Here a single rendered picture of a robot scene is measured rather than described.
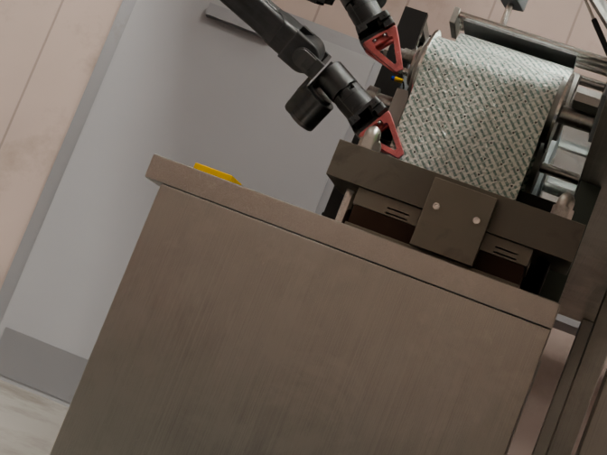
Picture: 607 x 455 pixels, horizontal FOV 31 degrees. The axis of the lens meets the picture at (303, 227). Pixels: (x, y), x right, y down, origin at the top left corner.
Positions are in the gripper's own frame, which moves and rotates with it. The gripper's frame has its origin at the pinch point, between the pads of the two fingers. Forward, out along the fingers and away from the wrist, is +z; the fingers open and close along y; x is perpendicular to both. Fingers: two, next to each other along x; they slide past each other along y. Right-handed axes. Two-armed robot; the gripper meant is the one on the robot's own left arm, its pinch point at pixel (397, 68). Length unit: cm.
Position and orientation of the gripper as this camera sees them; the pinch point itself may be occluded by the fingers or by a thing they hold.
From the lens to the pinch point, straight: 202.9
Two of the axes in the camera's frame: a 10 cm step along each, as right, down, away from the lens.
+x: 8.7, -4.9, -0.7
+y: -1.5, -1.3, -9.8
